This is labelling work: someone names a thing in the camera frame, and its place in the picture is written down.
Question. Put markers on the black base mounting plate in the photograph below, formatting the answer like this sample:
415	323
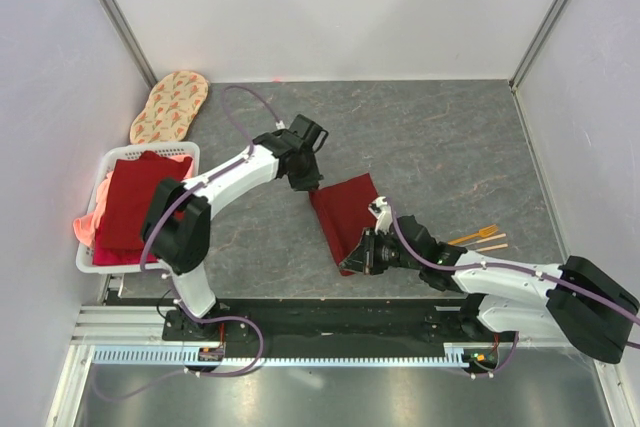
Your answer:
341	327

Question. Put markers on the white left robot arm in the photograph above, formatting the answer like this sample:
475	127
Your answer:
177	226

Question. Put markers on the magenta cloth in basket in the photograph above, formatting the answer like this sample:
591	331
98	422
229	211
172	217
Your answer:
114	257

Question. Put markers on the orange plastic fork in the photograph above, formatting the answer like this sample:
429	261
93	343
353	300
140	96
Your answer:
480	234

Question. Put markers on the chopstick with tan handle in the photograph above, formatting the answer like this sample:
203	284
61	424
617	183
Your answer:
491	238

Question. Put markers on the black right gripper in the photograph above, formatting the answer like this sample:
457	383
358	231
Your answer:
363	257

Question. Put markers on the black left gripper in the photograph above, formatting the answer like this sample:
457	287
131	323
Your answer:
308	182

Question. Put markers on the floral oval placemat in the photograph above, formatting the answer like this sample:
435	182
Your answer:
170	109

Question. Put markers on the salmon pink cloth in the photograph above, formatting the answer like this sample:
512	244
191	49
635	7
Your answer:
85	227

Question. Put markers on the red cloth napkin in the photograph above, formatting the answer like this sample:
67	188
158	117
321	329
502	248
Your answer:
342	212

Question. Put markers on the red cloth in basket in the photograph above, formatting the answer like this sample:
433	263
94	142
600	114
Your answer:
130	194

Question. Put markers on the white slotted cable duct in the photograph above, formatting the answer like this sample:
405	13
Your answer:
453	357

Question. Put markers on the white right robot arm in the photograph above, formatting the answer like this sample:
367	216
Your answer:
575	301

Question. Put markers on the white plastic basket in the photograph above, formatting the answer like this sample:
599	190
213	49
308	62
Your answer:
175	150

